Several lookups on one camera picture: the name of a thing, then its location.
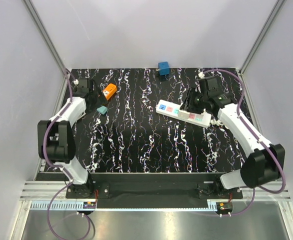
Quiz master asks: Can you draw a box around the blue cube adapter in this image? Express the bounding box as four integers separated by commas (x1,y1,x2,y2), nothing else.
157,61,170,76

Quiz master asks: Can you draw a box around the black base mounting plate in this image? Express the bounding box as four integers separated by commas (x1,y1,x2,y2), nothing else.
66,173,243,210

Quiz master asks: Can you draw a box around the orange power strip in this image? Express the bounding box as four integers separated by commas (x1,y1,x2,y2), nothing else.
102,83,117,101

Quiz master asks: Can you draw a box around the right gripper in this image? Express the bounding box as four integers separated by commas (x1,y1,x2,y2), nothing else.
179,87,208,115

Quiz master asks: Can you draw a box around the white cube adapter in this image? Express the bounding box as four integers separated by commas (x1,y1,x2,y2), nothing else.
178,110,190,120

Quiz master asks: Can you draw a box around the white power strip cord plug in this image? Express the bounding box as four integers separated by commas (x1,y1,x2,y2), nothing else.
210,118,228,129

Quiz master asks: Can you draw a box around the teal plug adapter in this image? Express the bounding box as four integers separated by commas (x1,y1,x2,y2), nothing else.
96,105,108,115

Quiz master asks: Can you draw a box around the white multicolour power strip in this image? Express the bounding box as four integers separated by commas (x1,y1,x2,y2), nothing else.
155,99,212,128

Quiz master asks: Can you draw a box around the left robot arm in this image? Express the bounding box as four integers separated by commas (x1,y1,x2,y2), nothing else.
37,78,117,198

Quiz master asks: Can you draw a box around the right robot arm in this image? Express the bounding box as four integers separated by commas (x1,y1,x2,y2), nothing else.
180,76,285,198

